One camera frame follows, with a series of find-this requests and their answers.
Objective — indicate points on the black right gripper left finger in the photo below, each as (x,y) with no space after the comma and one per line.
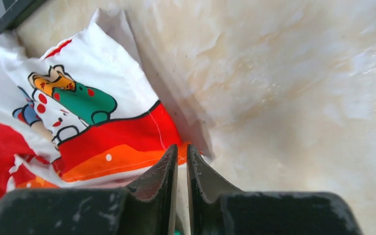
(146,206)

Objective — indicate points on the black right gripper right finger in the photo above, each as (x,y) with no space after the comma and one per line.
(217,207)

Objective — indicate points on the white colourful cartoon jacket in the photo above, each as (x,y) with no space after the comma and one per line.
(83,114)

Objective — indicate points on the black grey checkerboard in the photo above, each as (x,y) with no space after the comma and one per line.
(14,12)

